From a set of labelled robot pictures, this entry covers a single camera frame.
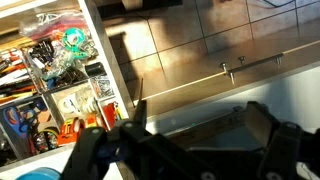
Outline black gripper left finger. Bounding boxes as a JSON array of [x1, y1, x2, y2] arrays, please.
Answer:
[[61, 100, 147, 180]]

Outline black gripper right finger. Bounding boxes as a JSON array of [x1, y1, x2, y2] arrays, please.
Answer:
[[245, 101, 303, 180]]

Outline orange tape roll dispenser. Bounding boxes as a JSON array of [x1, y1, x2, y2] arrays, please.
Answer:
[[58, 117, 84, 146]]

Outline blue round bowl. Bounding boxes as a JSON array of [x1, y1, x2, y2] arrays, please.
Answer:
[[15, 167, 61, 180]]

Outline white wooden open drawer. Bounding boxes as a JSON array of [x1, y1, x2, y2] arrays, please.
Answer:
[[0, 0, 132, 179]]

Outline green tape dispenser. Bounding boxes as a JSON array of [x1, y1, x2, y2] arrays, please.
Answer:
[[62, 27, 88, 59]]

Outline blue handled scissors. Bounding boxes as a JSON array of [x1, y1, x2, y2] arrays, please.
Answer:
[[2, 103, 46, 138]]

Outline metal cabinet door handle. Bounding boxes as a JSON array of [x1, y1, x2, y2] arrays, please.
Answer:
[[219, 53, 284, 82]]

